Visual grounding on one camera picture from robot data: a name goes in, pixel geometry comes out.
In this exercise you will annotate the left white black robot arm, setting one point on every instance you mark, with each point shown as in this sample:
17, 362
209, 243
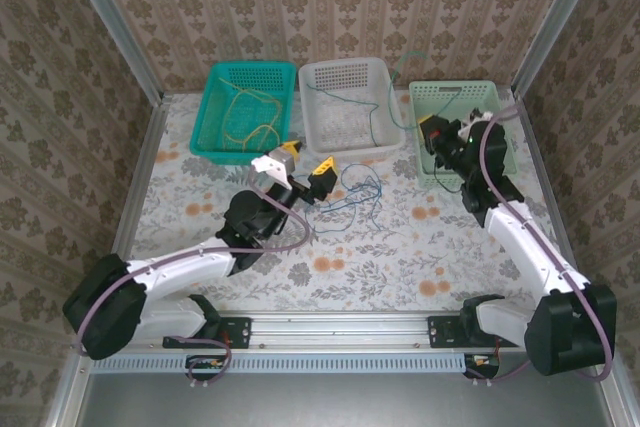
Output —
185, 264

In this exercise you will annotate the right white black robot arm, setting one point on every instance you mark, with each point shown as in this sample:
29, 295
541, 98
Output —
525, 252

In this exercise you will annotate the light green plastic basket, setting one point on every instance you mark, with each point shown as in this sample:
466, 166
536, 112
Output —
450, 102

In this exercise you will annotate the white plastic basket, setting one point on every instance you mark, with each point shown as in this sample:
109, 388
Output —
345, 122

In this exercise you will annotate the teal plastic basket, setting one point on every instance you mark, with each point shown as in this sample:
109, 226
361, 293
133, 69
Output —
250, 92

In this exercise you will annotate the floral patterned table cover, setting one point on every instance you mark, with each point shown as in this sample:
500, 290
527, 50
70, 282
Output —
300, 272

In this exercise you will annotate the grey metal panel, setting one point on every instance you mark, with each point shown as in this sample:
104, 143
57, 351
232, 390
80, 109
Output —
350, 402

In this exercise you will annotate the right aluminium side rail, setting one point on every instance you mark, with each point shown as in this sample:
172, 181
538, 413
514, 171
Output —
539, 147

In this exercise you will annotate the aluminium side rail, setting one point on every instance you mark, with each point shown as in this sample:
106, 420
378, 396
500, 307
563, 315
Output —
539, 147
147, 147

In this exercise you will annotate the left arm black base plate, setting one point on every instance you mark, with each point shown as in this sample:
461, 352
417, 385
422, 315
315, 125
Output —
235, 332

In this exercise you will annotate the left aluminium side rail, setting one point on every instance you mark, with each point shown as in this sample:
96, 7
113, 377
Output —
147, 147

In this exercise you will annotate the aluminium mounting rail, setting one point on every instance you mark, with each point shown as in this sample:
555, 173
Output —
340, 329

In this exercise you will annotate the right aluminium frame post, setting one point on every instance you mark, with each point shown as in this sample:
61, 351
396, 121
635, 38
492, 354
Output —
555, 22

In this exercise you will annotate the aluminium frame post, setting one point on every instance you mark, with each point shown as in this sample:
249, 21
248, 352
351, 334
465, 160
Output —
115, 22
555, 22

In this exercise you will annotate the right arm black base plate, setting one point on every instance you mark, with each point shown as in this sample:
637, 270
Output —
442, 332

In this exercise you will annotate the left aluminium frame post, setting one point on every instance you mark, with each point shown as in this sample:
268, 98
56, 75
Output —
115, 22

